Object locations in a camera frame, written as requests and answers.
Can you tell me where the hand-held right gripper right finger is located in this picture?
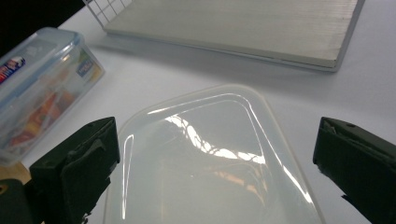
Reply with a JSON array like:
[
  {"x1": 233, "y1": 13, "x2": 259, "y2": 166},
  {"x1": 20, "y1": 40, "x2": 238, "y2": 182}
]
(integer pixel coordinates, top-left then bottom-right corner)
[{"x1": 312, "y1": 116, "x2": 396, "y2": 224}]

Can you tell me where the clear food container blue lid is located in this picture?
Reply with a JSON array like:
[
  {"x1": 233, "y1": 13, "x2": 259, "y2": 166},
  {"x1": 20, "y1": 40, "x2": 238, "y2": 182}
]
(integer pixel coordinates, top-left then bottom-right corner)
[{"x1": 0, "y1": 26, "x2": 106, "y2": 166}]

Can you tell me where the translucent plastic lid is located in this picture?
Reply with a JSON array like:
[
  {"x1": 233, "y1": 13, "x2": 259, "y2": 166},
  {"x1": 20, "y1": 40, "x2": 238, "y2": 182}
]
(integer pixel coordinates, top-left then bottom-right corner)
[{"x1": 103, "y1": 83, "x2": 326, "y2": 224}]

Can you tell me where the white wire grid panel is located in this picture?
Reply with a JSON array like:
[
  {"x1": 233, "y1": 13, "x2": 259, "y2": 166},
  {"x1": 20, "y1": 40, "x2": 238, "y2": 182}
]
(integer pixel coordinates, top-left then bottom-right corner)
[{"x1": 81, "y1": 0, "x2": 134, "y2": 29}]

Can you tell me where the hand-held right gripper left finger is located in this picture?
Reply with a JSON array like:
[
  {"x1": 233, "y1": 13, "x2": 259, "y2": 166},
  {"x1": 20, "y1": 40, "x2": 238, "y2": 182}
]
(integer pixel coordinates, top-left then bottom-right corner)
[{"x1": 29, "y1": 116, "x2": 121, "y2": 224}]

